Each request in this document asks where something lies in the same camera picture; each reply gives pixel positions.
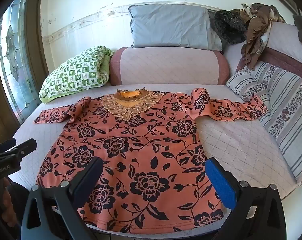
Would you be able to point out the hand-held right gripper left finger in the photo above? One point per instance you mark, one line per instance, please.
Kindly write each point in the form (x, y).
(91, 177)

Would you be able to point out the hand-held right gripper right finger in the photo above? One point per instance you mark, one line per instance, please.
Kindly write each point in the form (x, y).
(221, 182)

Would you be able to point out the green patterned folded blanket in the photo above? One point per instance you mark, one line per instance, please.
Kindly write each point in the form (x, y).
(76, 72)

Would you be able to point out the pink quilted sofa cushion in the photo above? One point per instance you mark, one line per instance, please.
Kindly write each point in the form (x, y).
(166, 65)

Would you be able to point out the person's left hand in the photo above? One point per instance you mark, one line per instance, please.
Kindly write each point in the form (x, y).
(9, 200)

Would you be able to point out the grey pillow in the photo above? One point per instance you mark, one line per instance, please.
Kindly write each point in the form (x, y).
(166, 27)

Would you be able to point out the large striped floral pillow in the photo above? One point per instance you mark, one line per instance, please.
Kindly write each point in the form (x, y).
(288, 110)

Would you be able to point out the quilted sofa armrest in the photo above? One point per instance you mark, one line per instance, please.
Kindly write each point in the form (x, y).
(286, 37)

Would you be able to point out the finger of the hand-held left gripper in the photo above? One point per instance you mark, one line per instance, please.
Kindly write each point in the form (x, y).
(4, 145)
(26, 147)

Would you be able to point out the brown crumpled garment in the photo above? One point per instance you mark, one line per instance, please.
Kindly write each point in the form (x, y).
(256, 30)

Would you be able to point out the stained glass door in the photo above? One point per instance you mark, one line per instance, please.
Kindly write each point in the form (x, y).
(13, 55)

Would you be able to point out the orange floral long-sleeved top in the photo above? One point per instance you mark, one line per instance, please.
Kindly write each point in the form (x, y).
(146, 140)

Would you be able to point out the black furry garment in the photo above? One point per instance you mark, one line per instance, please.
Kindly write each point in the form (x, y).
(228, 27)

